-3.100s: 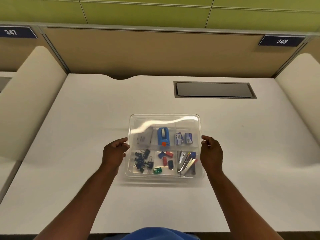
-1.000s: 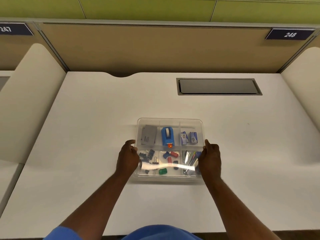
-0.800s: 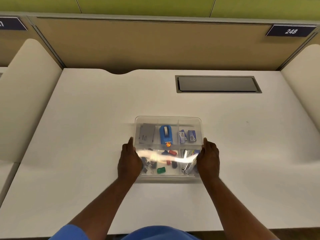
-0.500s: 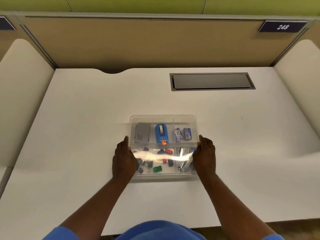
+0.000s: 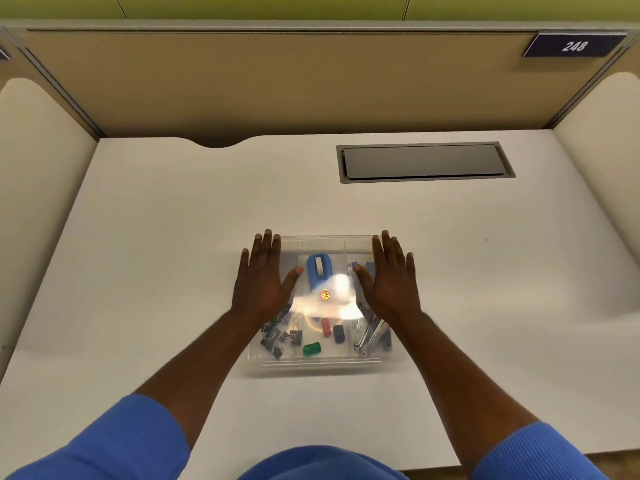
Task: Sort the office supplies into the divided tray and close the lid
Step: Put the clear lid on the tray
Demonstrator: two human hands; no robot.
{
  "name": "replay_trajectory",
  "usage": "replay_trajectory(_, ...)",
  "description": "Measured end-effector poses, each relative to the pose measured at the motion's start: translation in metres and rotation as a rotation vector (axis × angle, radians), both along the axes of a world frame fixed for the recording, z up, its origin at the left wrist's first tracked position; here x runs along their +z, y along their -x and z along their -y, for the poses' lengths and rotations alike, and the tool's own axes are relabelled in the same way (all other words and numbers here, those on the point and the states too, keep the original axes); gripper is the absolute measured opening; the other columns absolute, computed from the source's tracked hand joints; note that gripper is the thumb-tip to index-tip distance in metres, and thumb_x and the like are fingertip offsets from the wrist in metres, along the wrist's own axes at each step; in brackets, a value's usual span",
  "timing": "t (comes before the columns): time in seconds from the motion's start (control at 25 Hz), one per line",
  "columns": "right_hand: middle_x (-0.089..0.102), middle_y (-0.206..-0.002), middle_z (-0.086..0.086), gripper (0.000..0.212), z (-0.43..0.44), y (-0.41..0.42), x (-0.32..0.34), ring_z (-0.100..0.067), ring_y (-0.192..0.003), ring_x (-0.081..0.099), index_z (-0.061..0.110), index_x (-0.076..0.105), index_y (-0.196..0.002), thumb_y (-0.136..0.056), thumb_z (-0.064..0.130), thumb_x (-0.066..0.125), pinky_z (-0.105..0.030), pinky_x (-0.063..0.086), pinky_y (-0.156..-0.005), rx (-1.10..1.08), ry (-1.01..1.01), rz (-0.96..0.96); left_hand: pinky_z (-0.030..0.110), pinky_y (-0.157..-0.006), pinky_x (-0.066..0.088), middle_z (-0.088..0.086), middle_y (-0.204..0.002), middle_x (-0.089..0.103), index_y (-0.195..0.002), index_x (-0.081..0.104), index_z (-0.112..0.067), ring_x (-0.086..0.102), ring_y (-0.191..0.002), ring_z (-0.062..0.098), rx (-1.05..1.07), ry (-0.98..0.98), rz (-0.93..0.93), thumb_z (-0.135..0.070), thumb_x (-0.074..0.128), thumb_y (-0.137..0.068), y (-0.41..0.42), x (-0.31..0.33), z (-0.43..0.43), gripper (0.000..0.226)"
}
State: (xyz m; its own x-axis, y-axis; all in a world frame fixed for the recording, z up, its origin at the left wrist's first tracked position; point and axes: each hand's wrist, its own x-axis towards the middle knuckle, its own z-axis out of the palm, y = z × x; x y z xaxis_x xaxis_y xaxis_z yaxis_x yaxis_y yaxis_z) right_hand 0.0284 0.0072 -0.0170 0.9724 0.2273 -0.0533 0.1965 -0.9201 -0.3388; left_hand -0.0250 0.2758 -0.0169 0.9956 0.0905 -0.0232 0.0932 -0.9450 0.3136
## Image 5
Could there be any person's right hand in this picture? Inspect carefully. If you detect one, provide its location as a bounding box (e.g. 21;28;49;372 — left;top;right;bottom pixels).
352;230;425;326

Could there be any person's left hand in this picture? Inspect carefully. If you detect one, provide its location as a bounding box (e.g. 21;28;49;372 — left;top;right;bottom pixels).
230;229;305;328

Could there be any person's right forearm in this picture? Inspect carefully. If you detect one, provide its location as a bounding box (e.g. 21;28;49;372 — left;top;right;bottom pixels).
384;312;540;478

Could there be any person's left forearm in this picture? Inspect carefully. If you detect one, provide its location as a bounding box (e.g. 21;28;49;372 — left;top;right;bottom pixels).
134;311;281;451

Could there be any blue tape dispenser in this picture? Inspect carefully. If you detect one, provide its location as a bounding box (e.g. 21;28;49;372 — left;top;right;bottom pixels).
305;253;334;291

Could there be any silver stapler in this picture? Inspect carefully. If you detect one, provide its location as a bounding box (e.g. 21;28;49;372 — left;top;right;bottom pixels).
353;313;389;358

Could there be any pile of black binder clips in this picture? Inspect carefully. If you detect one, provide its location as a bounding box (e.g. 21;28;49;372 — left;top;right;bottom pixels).
259;306;304;361

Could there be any clear plastic organizer tray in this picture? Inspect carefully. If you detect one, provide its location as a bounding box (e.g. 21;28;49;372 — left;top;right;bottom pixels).
243;236;399;378

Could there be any beige desk partition panel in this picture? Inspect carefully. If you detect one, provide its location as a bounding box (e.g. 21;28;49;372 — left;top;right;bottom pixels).
0;20;640;141

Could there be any white side divider panel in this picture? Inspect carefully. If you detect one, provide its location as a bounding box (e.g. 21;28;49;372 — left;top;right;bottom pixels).
552;72;640;269
0;77;99;351

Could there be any blue sweater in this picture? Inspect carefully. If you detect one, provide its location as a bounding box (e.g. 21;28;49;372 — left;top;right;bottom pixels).
0;393;612;480

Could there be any dark number sign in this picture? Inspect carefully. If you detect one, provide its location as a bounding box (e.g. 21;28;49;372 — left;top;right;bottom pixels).
521;32;628;59

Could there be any grey desk cable hatch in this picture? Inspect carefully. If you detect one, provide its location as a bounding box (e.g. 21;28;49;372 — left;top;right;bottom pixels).
336;141;517;185

